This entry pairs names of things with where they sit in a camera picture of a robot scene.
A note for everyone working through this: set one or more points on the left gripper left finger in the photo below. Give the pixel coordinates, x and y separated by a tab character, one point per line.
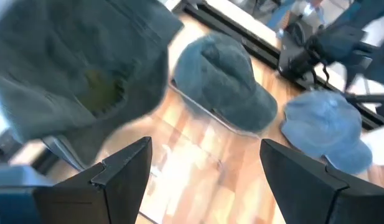
117	186

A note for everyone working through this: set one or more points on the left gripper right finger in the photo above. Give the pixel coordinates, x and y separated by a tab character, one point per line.
319	199

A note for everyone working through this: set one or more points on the blue-grey baseball cap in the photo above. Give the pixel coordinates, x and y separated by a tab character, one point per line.
322	127

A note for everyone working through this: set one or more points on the charcoal baseball cap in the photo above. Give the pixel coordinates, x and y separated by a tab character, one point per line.
70	62

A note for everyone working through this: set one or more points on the dark grey baseball cap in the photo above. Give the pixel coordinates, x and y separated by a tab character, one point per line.
229	84

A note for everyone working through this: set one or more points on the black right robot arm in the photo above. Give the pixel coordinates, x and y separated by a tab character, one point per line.
335	43

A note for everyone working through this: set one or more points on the clear plastic bin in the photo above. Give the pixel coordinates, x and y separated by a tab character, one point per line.
65	154

